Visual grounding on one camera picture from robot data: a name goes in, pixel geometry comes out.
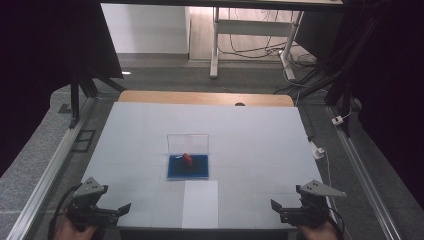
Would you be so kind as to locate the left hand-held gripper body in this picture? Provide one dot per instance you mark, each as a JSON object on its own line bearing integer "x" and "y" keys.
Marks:
{"x": 85, "y": 208}

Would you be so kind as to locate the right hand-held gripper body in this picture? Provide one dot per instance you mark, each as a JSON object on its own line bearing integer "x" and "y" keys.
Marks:
{"x": 308, "y": 211}

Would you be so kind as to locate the clear box with blue base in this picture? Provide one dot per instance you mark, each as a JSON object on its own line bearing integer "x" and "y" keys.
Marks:
{"x": 188, "y": 170}

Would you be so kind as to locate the red stamp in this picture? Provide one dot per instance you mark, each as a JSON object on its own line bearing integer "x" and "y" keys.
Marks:
{"x": 187, "y": 159}

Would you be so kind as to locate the person's right hand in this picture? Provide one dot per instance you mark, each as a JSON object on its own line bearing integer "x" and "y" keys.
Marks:
{"x": 321, "y": 234}

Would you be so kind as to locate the person's left hand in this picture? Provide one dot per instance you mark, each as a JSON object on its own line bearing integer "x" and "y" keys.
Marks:
{"x": 71, "y": 233}

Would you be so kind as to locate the white power strip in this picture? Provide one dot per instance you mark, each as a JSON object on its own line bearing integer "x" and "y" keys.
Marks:
{"x": 317, "y": 150}

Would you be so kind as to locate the white paper sheet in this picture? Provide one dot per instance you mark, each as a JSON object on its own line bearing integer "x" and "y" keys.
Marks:
{"x": 200, "y": 205}

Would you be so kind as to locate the small white plug adapter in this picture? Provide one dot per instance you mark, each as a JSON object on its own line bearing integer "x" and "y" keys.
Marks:
{"x": 337, "y": 120}

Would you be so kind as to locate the white table board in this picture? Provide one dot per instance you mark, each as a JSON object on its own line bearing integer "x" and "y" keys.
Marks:
{"x": 233, "y": 133}

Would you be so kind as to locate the black metal stand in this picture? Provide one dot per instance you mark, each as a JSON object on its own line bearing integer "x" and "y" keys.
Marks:
{"x": 81, "y": 86}
{"x": 336, "y": 80}

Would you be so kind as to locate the wooden table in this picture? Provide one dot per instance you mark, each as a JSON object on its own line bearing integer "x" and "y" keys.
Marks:
{"x": 200, "y": 97}

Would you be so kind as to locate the black curtain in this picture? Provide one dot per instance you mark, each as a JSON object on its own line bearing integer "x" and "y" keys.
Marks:
{"x": 50, "y": 50}
{"x": 390, "y": 66}

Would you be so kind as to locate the white cabinet panel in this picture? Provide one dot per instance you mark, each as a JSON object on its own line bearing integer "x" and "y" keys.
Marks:
{"x": 145, "y": 28}

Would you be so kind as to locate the black rectangular floor bracket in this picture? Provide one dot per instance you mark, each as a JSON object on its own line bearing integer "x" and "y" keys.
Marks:
{"x": 83, "y": 141}

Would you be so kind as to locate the aluminium rail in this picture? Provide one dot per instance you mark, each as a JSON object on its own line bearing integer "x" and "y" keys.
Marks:
{"x": 50, "y": 166}
{"x": 363, "y": 173}

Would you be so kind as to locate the white desk frame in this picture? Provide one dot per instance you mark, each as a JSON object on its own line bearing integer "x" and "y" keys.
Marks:
{"x": 250, "y": 27}

